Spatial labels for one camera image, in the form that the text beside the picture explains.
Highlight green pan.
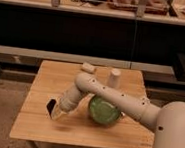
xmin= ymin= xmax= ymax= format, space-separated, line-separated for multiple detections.
xmin=88 ymin=95 xmax=125 ymax=126

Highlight white paper cup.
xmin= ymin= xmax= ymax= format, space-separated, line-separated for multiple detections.
xmin=107 ymin=68 xmax=121 ymax=88

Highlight wooden table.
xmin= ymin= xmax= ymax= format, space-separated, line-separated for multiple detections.
xmin=9 ymin=60 xmax=153 ymax=148

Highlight white crumpled object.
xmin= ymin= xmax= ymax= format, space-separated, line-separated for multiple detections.
xmin=82 ymin=63 xmax=97 ymax=74

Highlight black eraser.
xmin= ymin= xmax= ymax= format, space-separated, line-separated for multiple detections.
xmin=46 ymin=99 xmax=57 ymax=117

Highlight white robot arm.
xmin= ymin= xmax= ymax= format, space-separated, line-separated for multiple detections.
xmin=51 ymin=72 xmax=185 ymax=148

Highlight tray with items on shelf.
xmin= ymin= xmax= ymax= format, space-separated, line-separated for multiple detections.
xmin=107 ymin=0 xmax=169 ymax=15

